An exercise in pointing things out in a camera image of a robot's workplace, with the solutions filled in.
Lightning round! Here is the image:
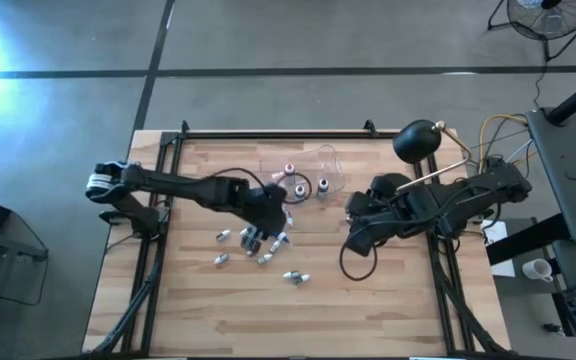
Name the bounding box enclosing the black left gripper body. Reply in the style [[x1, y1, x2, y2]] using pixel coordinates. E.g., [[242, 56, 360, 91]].
[[245, 183, 289, 239]]

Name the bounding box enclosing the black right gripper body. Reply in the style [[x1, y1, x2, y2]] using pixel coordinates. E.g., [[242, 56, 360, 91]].
[[367, 192, 414, 239]]

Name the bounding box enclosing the clear plastic bin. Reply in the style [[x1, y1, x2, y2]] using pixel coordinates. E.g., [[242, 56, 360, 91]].
[[267, 144, 347, 201]]

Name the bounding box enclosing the black desk lamp brass neck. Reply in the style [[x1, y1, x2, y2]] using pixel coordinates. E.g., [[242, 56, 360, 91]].
[[370, 118, 475, 201]]

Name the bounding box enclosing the white paper sheet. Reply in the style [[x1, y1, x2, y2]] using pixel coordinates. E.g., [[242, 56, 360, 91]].
[[481, 218, 517, 279]]

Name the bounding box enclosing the white mug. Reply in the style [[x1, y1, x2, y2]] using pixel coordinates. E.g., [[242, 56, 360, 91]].
[[521, 258, 554, 284]]

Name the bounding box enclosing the grey side desk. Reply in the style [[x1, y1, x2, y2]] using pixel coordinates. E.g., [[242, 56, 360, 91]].
[[525, 106, 576, 245]]

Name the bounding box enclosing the black floor fan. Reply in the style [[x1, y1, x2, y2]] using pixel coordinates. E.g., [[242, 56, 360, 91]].
[[486, 0, 576, 62]]

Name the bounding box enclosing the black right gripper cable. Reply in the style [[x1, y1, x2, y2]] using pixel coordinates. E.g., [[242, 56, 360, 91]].
[[338, 234, 378, 282]]

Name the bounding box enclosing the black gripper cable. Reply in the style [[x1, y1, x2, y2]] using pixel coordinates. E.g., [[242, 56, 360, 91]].
[[338, 234, 378, 282], [207, 167, 314, 206]]

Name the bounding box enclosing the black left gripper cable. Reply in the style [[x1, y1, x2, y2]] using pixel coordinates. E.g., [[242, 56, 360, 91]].
[[207, 167, 314, 206]]

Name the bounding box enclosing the black aluminium table frame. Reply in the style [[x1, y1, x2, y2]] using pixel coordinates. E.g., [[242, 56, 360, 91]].
[[92, 119, 507, 356]]

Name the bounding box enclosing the yellow cable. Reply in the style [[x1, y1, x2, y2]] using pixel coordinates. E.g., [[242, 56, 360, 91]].
[[477, 113, 529, 171]]

